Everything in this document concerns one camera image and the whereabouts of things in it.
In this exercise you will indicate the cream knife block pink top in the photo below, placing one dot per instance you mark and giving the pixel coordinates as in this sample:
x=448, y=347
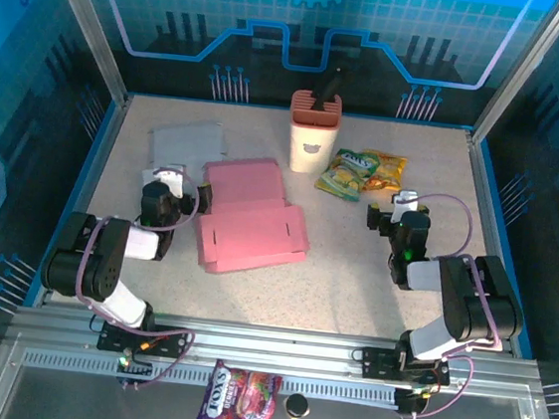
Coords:
x=313, y=140

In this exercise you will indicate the grey paper box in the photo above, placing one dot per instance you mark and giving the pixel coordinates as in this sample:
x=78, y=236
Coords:
x=186, y=144

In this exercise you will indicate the aluminium side rail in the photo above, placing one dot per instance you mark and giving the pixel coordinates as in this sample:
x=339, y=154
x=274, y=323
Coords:
x=89, y=184
x=490, y=226

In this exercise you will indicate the purple berries candy bag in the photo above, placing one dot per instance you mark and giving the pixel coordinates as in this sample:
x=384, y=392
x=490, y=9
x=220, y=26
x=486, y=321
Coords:
x=239, y=398

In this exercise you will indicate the yellow candy bag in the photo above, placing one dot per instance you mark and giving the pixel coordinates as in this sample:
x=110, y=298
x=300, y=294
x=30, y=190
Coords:
x=387, y=173

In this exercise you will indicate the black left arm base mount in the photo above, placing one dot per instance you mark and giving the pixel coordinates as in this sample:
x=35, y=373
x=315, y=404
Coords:
x=170, y=340

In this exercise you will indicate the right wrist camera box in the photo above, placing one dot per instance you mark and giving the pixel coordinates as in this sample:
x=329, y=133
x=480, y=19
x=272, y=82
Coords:
x=405, y=200

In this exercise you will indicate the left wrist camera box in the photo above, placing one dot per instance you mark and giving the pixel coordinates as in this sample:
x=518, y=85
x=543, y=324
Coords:
x=172, y=180

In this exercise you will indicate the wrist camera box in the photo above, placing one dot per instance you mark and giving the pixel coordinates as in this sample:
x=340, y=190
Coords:
x=405, y=200
x=172, y=180

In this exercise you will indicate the small jar black lid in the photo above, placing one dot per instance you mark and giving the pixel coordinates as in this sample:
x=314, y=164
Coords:
x=297, y=406

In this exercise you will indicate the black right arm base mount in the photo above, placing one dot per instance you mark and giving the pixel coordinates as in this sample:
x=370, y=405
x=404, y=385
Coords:
x=378, y=362

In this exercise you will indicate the aluminium frame rail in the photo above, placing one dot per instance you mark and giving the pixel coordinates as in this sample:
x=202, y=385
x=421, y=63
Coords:
x=275, y=349

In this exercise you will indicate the pink paper box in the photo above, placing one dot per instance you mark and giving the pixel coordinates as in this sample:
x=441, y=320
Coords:
x=249, y=216

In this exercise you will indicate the green candy bag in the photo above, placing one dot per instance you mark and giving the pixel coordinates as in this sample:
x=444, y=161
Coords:
x=344, y=176

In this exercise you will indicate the aluminium frame post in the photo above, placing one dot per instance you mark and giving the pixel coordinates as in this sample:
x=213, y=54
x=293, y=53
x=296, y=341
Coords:
x=524, y=65
x=87, y=19

